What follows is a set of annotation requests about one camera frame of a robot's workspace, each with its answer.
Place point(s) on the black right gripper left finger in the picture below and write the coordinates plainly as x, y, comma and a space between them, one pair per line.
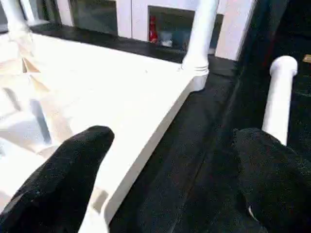
58, 189

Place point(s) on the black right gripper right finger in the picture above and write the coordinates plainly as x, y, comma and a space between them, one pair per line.
277, 184

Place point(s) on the white plastic table leg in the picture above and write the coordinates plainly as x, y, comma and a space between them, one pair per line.
12, 14
201, 29
279, 97

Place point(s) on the white plastic table top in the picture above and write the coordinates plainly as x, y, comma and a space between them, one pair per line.
97, 87

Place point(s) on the black work mat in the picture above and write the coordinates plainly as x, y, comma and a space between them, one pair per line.
194, 145

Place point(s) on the tan label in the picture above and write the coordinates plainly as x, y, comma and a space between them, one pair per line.
307, 58

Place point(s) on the white glass door cabinet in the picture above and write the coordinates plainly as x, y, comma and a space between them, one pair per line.
233, 29

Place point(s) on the red bottle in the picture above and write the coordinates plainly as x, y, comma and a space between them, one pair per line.
153, 31

